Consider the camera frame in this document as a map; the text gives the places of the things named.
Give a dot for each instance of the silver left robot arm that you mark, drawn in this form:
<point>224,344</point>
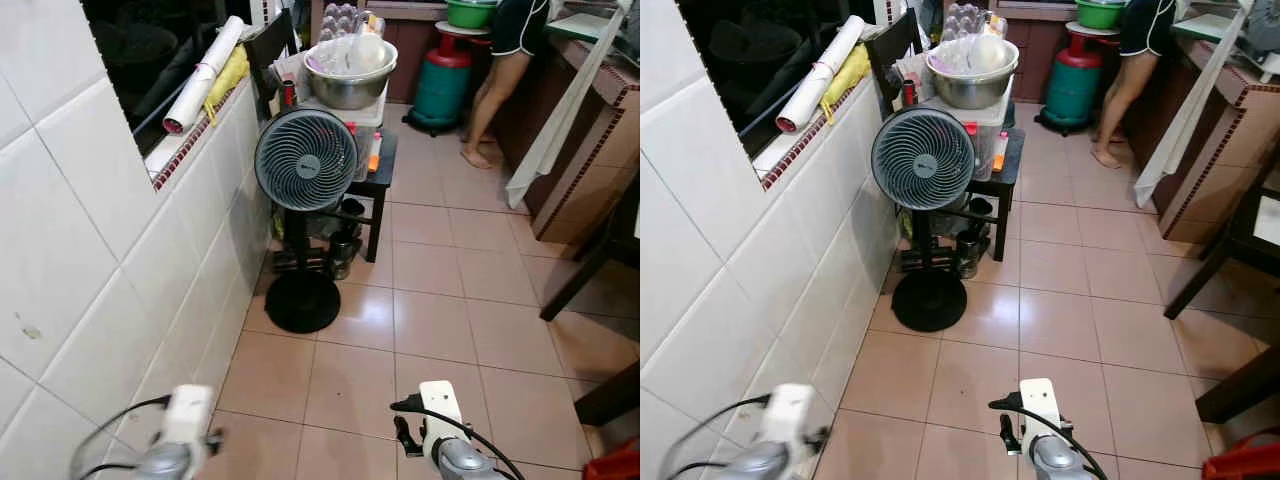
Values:
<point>760,462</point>
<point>165,462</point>

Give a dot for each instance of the dark metal pot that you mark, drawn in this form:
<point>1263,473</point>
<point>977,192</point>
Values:
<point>970,245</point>
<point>345,245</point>

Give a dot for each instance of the dark wooden table leg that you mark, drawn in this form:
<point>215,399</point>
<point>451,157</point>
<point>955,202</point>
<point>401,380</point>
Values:
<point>610,395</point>
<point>590,265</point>
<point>1240,385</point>
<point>1215,265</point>

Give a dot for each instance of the small black side table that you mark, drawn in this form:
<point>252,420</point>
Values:
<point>383,180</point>
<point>1008,180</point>

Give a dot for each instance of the small orange item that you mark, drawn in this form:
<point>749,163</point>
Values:
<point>373,161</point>
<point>998,161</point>

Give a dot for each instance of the grey round standing fan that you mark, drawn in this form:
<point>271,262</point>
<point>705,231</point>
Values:
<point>306,160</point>
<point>922,160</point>

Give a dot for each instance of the clear plastic storage box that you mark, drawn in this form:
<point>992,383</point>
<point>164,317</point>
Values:
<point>990,125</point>
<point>368,125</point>

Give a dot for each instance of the brown tiled counter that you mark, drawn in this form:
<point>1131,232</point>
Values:
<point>590,140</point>
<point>1225,140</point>

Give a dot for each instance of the white hanging cloth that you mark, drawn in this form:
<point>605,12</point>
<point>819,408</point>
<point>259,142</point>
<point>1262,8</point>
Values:
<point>1190,120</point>
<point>560,120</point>

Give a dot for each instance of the small red can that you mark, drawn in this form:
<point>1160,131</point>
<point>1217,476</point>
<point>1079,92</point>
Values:
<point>290,95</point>
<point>910,94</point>

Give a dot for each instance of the large stainless steel bowl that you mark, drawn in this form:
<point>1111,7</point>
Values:
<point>350,85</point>
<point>972,85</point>

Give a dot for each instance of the green gas cylinder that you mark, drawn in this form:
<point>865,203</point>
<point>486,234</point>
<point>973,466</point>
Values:
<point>1073,85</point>
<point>443,85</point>

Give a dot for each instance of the yellow cloth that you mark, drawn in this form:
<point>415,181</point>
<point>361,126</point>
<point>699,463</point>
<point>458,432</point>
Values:
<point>850,72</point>
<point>230,78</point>

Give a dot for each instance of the white rolled paper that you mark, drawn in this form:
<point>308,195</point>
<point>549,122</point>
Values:
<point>822,72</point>
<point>205,75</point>

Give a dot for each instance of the dark wooden chair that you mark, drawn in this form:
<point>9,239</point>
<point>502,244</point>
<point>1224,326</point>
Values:
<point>893,40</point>
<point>270,40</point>

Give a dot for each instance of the grey egg carton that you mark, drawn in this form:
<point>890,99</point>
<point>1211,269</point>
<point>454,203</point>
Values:
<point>340,20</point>
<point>965,18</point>

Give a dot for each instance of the person in black shirt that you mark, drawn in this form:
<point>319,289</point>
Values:
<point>515,25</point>
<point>1145,25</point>

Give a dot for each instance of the green plastic basin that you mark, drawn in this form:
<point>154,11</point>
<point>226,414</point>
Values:
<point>1100,13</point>
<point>470,13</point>

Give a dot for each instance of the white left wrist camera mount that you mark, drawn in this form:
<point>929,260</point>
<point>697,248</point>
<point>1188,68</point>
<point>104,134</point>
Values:
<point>188,412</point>
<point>792,412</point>

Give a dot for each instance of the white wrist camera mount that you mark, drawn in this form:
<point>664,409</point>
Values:
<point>1040,408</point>
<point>792,412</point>
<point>443,410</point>
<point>188,412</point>

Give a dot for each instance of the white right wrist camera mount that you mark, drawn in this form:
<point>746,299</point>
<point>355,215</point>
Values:
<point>1040,408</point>
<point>443,410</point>

